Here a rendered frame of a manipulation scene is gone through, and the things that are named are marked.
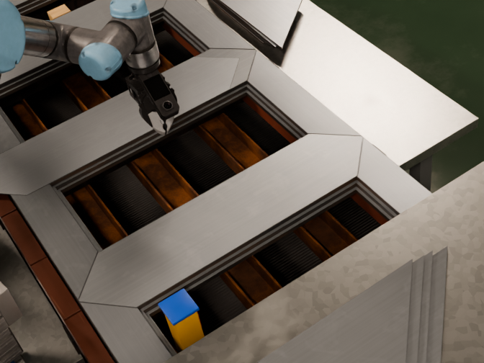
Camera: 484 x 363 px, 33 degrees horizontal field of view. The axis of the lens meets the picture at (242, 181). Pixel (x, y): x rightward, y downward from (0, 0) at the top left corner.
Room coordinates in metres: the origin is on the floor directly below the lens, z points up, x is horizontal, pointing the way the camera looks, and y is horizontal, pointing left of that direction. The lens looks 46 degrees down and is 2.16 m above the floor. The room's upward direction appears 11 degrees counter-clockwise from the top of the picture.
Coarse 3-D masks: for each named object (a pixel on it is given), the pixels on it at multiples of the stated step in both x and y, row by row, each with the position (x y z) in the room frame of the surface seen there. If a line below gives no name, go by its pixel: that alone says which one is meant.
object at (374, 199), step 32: (32, 0) 2.21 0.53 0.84; (64, 64) 1.87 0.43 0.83; (0, 96) 1.79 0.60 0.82; (224, 96) 1.59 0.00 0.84; (256, 96) 1.57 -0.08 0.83; (288, 128) 1.44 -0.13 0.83; (96, 160) 1.44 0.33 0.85; (352, 192) 1.20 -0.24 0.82; (288, 224) 1.14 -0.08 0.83; (224, 256) 1.07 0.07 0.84; (192, 288) 1.02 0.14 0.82
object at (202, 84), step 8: (184, 64) 1.74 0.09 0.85; (192, 64) 1.73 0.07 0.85; (200, 64) 1.73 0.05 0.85; (176, 72) 1.71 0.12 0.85; (184, 72) 1.71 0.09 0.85; (192, 72) 1.70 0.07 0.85; (200, 72) 1.69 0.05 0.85; (208, 72) 1.69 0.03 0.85; (184, 80) 1.67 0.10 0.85; (192, 80) 1.67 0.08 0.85; (200, 80) 1.66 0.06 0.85; (208, 80) 1.66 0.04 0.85; (216, 80) 1.65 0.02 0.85; (192, 88) 1.64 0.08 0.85; (200, 88) 1.63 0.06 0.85; (208, 88) 1.62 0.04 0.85; (216, 88) 1.62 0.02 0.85; (224, 88) 1.61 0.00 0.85; (200, 96) 1.60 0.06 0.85; (208, 96) 1.59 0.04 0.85; (216, 96) 1.59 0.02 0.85
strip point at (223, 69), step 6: (198, 60) 1.74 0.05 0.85; (204, 60) 1.74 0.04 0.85; (210, 60) 1.73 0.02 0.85; (216, 60) 1.73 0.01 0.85; (222, 60) 1.73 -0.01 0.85; (228, 60) 1.72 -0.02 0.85; (234, 60) 1.72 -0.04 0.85; (204, 66) 1.72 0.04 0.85; (210, 66) 1.71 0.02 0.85; (216, 66) 1.71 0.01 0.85; (222, 66) 1.70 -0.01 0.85; (228, 66) 1.70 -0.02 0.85; (234, 66) 1.69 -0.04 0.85; (210, 72) 1.69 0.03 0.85; (216, 72) 1.68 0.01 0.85; (222, 72) 1.68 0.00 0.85; (228, 72) 1.67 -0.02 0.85; (234, 72) 1.67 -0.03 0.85; (216, 78) 1.66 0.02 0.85; (222, 78) 1.65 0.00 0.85; (228, 78) 1.65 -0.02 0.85; (228, 84) 1.62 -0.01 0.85
